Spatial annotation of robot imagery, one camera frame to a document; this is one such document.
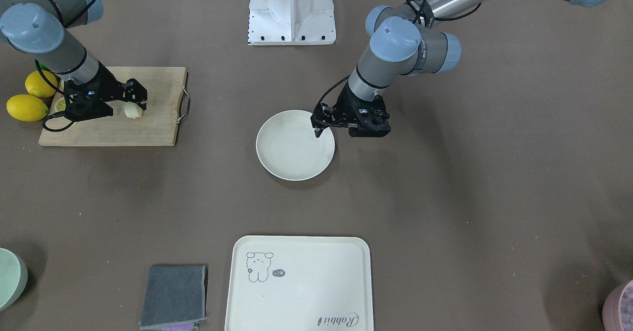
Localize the whole yellow lemon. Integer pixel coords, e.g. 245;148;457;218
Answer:
25;70;58;98
6;94;49;123

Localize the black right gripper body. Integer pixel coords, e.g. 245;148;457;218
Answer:
63;63;148;122

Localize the wooden cutting board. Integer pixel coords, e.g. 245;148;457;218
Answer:
39;66;187;146

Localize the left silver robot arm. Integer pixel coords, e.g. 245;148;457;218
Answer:
311;0;606;138

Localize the grey folded cloth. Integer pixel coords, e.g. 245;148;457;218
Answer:
139;264;207;331

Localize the pale white bun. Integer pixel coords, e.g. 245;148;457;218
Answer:
123;102;144;119

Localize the cream rectangular tray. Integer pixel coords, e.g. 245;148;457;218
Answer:
225;236;374;331

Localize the green lime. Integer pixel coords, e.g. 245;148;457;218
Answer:
34;60;49;70

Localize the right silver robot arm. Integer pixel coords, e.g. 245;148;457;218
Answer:
0;0;147;123

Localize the mint green bowl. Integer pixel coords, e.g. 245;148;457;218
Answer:
0;248;28;311

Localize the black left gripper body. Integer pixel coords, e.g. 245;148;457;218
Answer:
311;84;391;138

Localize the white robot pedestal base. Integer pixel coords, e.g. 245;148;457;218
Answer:
247;0;336;46

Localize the beige round plate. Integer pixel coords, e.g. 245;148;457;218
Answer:
256;110;335;181

